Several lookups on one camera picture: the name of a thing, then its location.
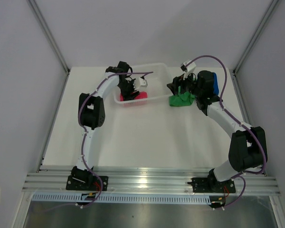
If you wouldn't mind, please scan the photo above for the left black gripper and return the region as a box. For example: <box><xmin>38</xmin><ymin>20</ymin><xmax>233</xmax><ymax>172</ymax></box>
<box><xmin>117</xmin><ymin>79</ymin><xmax>140</xmax><ymax>104</ymax></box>

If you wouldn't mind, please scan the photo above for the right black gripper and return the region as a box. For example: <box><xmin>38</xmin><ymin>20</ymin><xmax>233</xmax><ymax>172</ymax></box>
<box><xmin>167</xmin><ymin>70</ymin><xmax>202</xmax><ymax>97</ymax></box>

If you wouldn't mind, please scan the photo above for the green towel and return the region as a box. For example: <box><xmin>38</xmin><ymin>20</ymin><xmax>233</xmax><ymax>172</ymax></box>
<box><xmin>169</xmin><ymin>91</ymin><xmax>195</xmax><ymax>107</ymax></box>

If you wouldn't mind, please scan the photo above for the white plastic basket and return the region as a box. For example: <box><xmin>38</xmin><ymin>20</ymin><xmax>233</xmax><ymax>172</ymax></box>
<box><xmin>112</xmin><ymin>63</ymin><xmax>172</xmax><ymax>107</ymax></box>

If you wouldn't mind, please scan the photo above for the pink towel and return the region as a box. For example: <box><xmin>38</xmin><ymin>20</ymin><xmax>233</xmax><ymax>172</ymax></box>
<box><xmin>120</xmin><ymin>91</ymin><xmax>148</xmax><ymax>102</ymax></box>

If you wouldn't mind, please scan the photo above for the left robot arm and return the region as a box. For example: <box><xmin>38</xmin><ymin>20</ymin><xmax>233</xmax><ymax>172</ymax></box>
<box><xmin>68</xmin><ymin>61</ymin><xmax>140</xmax><ymax>190</ymax></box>

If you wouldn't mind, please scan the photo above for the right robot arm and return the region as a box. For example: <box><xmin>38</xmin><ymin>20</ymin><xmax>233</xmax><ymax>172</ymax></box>
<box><xmin>167</xmin><ymin>70</ymin><xmax>267</xmax><ymax>192</ymax></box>

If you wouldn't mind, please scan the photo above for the blue towel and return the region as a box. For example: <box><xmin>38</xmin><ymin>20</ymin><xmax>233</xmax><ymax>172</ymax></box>
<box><xmin>213</xmin><ymin>72</ymin><xmax>219</xmax><ymax>95</ymax></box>

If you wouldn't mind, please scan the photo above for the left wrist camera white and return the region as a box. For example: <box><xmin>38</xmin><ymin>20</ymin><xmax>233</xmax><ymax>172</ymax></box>
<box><xmin>133</xmin><ymin>77</ymin><xmax>148</xmax><ymax>90</ymax></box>

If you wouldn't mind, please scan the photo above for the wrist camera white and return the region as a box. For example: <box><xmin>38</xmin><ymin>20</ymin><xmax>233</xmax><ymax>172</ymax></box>
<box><xmin>181</xmin><ymin>60</ymin><xmax>196</xmax><ymax>80</ymax></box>
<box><xmin>133</xmin><ymin>77</ymin><xmax>148</xmax><ymax>90</ymax></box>

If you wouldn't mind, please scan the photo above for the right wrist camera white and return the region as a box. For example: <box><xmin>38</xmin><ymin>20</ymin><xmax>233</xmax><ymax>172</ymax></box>
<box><xmin>181</xmin><ymin>60</ymin><xmax>196</xmax><ymax>80</ymax></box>

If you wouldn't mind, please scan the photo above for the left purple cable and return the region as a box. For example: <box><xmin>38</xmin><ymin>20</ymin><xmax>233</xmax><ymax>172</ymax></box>
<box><xmin>77</xmin><ymin>71</ymin><xmax>154</xmax><ymax>211</ymax></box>

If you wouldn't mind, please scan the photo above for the purple cable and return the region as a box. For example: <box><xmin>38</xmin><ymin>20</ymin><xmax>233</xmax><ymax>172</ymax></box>
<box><xmin>186</xmin><ymin>55</ymin><xmax>268</xmax><ymax>209</ymax></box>
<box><xmin>77</xmin><ymin>71</ymin><xmax>154</xmax><ymax>211</ymax></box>

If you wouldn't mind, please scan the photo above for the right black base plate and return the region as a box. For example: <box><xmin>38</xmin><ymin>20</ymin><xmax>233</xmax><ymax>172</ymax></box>
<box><xmin>187</xmin><ymin>177</ymin><xmax>236</xmax><ymax>193</ymax></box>

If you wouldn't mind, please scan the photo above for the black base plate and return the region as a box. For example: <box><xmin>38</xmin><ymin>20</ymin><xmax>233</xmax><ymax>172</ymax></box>
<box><xmin>187</xmin><ymin>177</ymin><xmax>236</xmax><ymax>193</ymax></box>
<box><xmin>66</xmin><ymin>176</ymin><xmax>101</xmax><ymax>191</ymax></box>

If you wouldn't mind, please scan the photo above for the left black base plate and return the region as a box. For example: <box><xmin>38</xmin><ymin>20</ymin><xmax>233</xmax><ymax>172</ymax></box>
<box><xmin>66</xmin><ymin>176</ymin><xmax>101</xmax><ymax>191</ymax></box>

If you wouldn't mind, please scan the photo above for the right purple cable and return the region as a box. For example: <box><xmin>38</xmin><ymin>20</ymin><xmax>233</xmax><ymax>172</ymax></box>
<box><xmin>186</xmin><ymin>55</ymin><xmax>268</xmax><ymax>209</ymax></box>

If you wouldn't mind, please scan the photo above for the right aluminium frame post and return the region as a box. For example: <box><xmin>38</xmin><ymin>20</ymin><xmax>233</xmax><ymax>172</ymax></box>
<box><xmin>233</xmin><ymin>0</ymin><xmax>282</xmax><ymax>76</ymax></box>

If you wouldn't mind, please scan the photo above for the aluminium frame post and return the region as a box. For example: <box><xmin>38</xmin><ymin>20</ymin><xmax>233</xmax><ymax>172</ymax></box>
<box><xmin>233</xmin><ymin>0</ymin><xmax>282</xmax><ymax>76</ymax></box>
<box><xmin>26</xmin><ymin>0</ymin><xmax>70</xmax><ymax>75</ymax></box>

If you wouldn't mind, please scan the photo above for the aluminium mounting rail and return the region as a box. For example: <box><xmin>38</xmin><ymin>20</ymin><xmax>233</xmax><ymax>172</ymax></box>
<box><xmin>22</xmin><ymin>165</ymin><xmax>281</xmax><ymax>196</ymax></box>

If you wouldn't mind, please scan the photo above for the slotted cable duct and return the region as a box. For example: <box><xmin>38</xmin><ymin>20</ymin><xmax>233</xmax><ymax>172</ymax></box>
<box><xmin>32</xmin><ymin>192</ymin><xmax>211</xmax><ymax>205</ymax></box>

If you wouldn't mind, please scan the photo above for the left aluminium frame post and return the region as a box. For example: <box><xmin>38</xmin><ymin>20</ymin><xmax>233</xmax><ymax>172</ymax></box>
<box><xmin>26</xmin><ymin>0</ymin><xmax>70</xmax><ymax>75</ymax></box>

